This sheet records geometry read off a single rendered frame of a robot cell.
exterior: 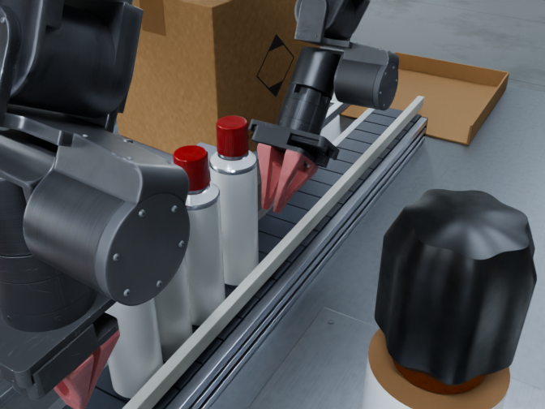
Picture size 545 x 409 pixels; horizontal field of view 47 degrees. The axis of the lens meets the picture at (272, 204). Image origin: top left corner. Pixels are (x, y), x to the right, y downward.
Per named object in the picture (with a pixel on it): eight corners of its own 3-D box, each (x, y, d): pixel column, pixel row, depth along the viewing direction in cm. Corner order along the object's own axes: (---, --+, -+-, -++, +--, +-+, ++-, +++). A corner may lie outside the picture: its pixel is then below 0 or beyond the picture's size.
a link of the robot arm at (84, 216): (99, 38, 38) (-31, -3, 31) (253, 79, 33) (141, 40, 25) (55, 226, 40) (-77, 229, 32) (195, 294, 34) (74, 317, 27)
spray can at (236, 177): (244, 294, 73) (239, 137, 62) (208, 280, 75) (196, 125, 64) (267, 270, 77) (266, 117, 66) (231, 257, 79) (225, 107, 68)
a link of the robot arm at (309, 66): (313, 55, 83) (295, 36, 78) (361, 62, 79) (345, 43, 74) (297, 105, 82) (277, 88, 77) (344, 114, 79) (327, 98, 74)
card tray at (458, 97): (468, 145, 115) (472, 126, 113) (338, 115, 126) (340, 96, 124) (505, 89, 137) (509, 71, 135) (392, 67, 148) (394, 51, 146)
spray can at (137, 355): (142, 411, 60) (112, 234, 48) (100, 389, 62) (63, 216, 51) (176, 374, 63) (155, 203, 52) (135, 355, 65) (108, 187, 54)
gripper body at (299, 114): (319, 151, 73) (339, 91, 73) (245, 132, 77) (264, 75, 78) (336, 165, 79) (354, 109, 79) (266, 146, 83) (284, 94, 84)
